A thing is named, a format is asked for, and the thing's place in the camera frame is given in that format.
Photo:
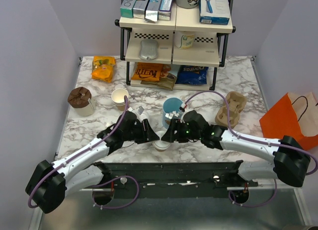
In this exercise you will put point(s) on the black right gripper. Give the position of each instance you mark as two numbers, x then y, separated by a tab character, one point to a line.
169	135

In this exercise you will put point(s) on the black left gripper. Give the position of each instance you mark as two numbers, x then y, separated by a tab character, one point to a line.
148	135

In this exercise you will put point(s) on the single kraft paper cup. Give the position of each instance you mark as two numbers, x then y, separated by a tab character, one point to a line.
161	146

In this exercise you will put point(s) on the kraft paper cup stack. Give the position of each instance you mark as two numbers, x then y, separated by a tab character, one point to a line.
117	97

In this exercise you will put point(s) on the brown pulp cup carrier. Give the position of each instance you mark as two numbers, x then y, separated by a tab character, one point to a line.
236	103

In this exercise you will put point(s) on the single white cup lid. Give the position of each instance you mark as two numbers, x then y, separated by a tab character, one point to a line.
160	134

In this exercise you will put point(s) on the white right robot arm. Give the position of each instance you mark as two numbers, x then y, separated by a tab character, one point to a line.
282	159

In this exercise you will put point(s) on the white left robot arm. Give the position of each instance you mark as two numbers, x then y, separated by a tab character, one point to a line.
51	182

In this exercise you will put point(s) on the blue cylindrical sugar container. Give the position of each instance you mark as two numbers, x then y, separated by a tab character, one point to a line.
170	106

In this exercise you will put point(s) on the brown cookie snack bag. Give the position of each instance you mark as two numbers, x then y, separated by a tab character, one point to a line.
167	78

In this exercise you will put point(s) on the orange kettle chips bag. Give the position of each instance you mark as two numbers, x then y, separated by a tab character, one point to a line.
147	72

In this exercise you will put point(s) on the blue doritos bag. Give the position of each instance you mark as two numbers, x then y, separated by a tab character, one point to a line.
192	75

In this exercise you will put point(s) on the brown topped white container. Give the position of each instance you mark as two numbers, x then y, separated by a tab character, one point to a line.
82	101

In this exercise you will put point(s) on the orange yellow snack bag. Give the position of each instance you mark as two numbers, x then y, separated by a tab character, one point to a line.
103	68

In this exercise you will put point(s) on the silver grey sponge pouch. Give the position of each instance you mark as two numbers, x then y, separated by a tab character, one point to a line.
149	49

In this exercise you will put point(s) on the cream black shelf rack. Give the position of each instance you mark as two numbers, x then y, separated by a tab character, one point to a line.
209	48

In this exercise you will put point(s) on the white yellow printed cup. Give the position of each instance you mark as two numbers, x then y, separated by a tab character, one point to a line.
184	39

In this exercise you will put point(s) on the purple white toothpaste box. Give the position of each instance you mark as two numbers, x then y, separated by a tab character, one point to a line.
165	10

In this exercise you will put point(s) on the silver blue toothpaste box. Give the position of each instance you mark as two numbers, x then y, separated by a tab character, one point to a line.
152	10

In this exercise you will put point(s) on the orange paper bag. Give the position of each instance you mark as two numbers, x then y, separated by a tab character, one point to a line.
293	115

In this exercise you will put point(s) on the teal toothpaste box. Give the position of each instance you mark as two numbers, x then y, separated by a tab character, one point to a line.
126	8

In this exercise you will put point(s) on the blue razor package box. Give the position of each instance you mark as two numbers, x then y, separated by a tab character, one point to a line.
215	12

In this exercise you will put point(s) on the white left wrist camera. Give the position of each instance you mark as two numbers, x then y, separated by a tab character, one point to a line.
140	113

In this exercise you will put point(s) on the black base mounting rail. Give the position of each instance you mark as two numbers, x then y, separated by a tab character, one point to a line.
170	180

